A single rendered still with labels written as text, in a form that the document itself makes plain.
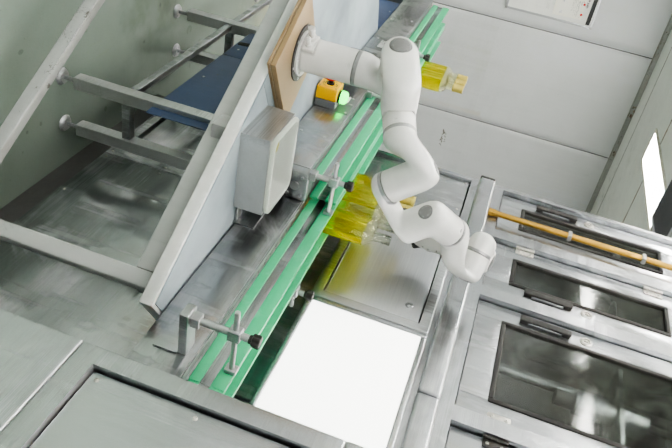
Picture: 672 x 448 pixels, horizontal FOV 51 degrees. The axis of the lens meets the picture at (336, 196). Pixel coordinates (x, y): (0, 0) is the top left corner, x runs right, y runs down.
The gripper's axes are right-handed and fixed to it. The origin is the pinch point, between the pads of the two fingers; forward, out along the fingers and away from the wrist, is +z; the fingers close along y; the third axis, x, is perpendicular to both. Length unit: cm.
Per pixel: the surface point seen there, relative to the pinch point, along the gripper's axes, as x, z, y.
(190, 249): 67, 24, 13
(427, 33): -113, 52, 16
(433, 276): 1.0, -14.0, -12.9
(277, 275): 50, 10, 3
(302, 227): 29.0, 17.2, 3.2
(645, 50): -603, 9, -96
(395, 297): 17.3, -9.8, -13.2
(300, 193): 22.1, 23.6, 8.1
